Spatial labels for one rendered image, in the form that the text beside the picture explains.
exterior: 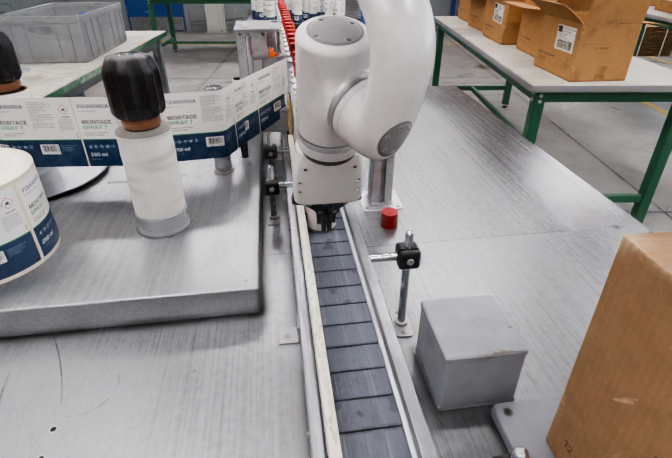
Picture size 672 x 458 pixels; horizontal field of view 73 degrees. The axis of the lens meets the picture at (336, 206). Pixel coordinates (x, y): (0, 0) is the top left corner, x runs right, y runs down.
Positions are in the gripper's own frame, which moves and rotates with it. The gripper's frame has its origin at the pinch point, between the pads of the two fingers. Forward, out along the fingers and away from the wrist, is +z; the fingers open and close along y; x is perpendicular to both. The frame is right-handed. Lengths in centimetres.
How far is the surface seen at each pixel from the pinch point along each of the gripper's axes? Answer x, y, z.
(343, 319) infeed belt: 17.8, -0.3, 0.2
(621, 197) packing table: -87, -166, 112
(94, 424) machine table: 26.8, 30.5, 2.2
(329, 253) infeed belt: 3.5, -0.3, 5.4
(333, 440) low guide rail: 34.5, 3.7, -9.6
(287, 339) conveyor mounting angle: 17.5, 7.4, 5.4
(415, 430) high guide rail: 35.8, -2.9, -15.0
